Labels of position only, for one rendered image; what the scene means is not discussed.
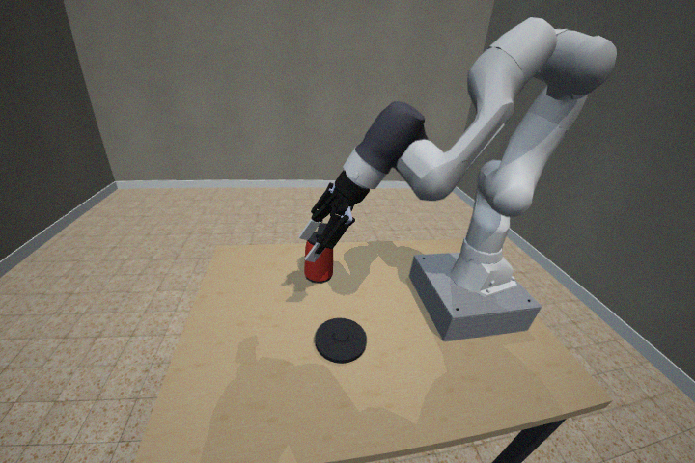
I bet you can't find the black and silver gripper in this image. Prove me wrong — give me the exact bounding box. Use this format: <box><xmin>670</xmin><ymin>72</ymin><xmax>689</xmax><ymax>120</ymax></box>
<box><xmin>299</xmin><ymin>171</ymin><xmax>370</xmax><ymax>262</ymax></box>

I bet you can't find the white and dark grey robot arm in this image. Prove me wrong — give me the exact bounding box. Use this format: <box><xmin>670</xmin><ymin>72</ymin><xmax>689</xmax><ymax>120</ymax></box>
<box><xmin>343</xmin><ymin>17</ymin><xmax>617</xmax><ymax>297</ymax></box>

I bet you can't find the red kettle with black handle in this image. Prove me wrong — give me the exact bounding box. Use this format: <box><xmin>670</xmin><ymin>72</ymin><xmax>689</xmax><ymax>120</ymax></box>
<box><xmin>304</xmin><ymin>223</ymin><xmax>333</xmax><ymax>284</ymax></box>

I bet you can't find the dark grey round disk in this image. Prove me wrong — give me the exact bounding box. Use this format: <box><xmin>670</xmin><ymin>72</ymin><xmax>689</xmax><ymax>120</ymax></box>
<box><xmin>315</xmin><ymin>318</ymin><xmax>367</xmax><ymax>364</ymax></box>

